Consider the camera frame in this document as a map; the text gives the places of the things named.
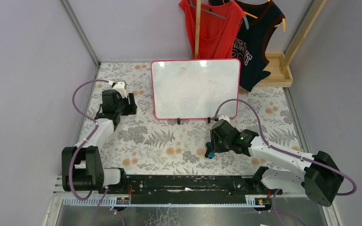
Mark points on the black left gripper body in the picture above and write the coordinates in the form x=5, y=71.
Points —
x=129, y=107

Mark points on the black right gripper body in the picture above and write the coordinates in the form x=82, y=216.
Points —
x=215, y=141

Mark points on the blue whiteboard eraser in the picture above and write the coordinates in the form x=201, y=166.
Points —
x=209, y=150

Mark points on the pink framed whiteboard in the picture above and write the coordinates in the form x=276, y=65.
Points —
x=193, y=89

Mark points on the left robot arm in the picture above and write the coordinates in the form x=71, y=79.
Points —
x=82, y=162

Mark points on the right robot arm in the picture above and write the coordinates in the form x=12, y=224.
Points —
x=315, y=175

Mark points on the floral table mat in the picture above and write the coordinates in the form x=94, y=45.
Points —
x=142, y=144

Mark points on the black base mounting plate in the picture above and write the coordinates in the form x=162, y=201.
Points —
x=190, y=189

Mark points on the wooden clothes rack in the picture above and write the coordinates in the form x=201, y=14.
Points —
x=279, y=62

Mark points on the red tank top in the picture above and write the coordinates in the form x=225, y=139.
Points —
x=218, y=28

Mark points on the dark navy jersey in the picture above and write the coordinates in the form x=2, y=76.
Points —
x=252, y=40

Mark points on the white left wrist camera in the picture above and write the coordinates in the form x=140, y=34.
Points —
x=120, y=87

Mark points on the white slotted cable duct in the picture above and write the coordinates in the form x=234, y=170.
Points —
x=113, y=201

